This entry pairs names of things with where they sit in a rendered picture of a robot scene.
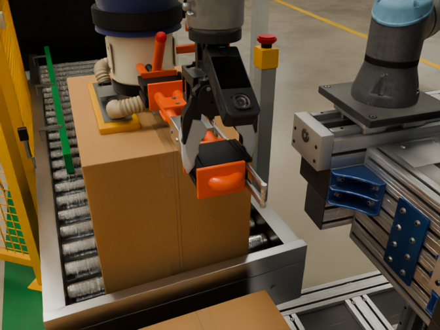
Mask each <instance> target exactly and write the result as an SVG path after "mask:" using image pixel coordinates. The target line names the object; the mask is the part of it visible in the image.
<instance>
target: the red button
mask: <svg viewBox="0 0 440 330"><path fill-rule="evenodd" d="M257 41H258V42H259V43H261V48H272V44H273V43H275V42H276V41H277V37H276V36H275V35H273V34H267V33H265V34H260V35H259V36H258V37H257Z"/></svg>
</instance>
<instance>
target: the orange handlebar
mask: <svg viewBox="0 0 440 330"><path fill-rule="evenodd" d="M191 52H195V45H194V44H186V45H176V54H184V53H191ZM136 70H137V72H138V73H139V75H140V76H141V74H140V73H143V72H148V71H147V69H146V68H145V66H144V65H143V64H137V65H136ZM172 96H173V97H169V98H165V97H164V95H163V93H161V92H157V93H156V94H155V95H154V99H155V101H156V103H157V105H158V106H159V108H160V110H161V111H159V113H160V115H161V116H162V118H163V119H164V122H167V121H168V123H169V125H170V117H174V116H179V115H181V112H182V109H183V106H184V105H185V104H186V101H185V100H184V99H183V93H182V92H181V91H180V90H175V91H174V92H173V94H172ZM176 107H180V108H176ZM172 108H176V109H172ZM213 139H217V137H216V136H215V134H214V133H213V132H211V131H207V132H206V136H205V137H204V139H203V141H209V140H213ZM243 180H244V175H243V173H241V172H235V173H233V174H230V175H224V176H214V177H212V178H210V180H209V181H208V187H209V188H211V189H213V190H215V191H229V190H233V189H235V188H237V187H238V186H240V185H241V184H242V182H243Z"/></svg>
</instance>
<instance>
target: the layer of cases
mask: <svg viewBox="0 0 440 330"><path fill-rule="evenodd" d="M138 330H291V328H290V326H289V325H288V324H287V322H286V320H285V319H284V317H283V316H282V314H281V313H280V311H279V310H278V308H277V306H276V305H275V304H274V302H273V300H272V299H271V298H270V295H269V294H268V293H267V291H266V290H265V289H264V290H261V291H258V292H254V293H251V294H249V295H245V296H243V297H238V298H236V299H233V300H230V301H226V302H222V303H220V304H217V305H213V306H210V307H207V308H204V309H201V310H197V311H195V312H191V313H189V314H185V315H182V316H179V317H176V318H172V319H170V320H166V321H163V322H160V323H156V324H154V325H150V326H148V327H144V328H141V329H138Z"/></svg>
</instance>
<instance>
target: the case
mask: <svg viewBox="0 0 440 330"><path fill-rule="evenodd" d="M96 79H97V78H96V76H95V75H87V76H81V77H69V78H67V85H68V89H69V97H70V101H71V108H72V113H73V120H74V125H75V132H76V137H77V144H78V148H79V156H80V160H81V168H82V174H83V177H84V184H85V188H86V195H87V199H88V205H89V209H90V215H91V219H92V226H93V229H94V236H95V240H96V246H97V250H98V257H99V260H100V267H101V273H102V277H103V284H104V288H105V294H106V295H107V294H110V293H114V292H117V291H121V290H123V289H128V288H131V287H135V286H137V285H142V284H146V283H149V282H153V281H156V280H160V279H163V278H167V277H170V276H174V275H176V274H181V273H184V272H188V271H190V270H195V269H197V268H202V267H205V266H209V265H213V264H215V263H220V262H223V261H227V260H229V259H233V258H237V257H241V256H243V255H248V252H249V225H250V211H251V193H250V192H249V191H248V189H247V187H245V189H244V190H243V191H238V192H232V193H228V194H222V195H219V196H213V197H209V198H203V199H198V198H197V190H196V187H195V185H194V183H193V181H192V179H191V178H190V176H189V174H184V172H183V162H182V158H181V154H180V153H179V151H178V149H177V147H176V146H175V144H174V142H173V140H172V139H171V133H170V125H169V123H168V121H167V122H164V119H163V118H162V116H161V115H160V114H157V115H152V113H151V111H148V110H147V111H144V112H140V113H136V115H137V117H138V119H139V122H140V124H141V129H140V130H132V131H127V132H119V133H114V134H105V135H100V132H99V129H98V124H97V122H96V117H95V114H94V110H93V106H92V102H91V99H90V94H89V91H88V87H87V83H92V82H97V80H96ZM215 124H216V126H218V127H219V128H220V129H221V130H222V132H223V133H224V134H225V135H226V136H227V137H228V139H236V140H237V141H238V142H239V133H238V132H237V131H236V130H235V129H234V128H233V126H232V127H226V126H224V125H223V123H222V120H221V117H220V116H215ZM239 143H240V142H239ZM240 145H241V146H242V144H241V143H240Z"/></svg>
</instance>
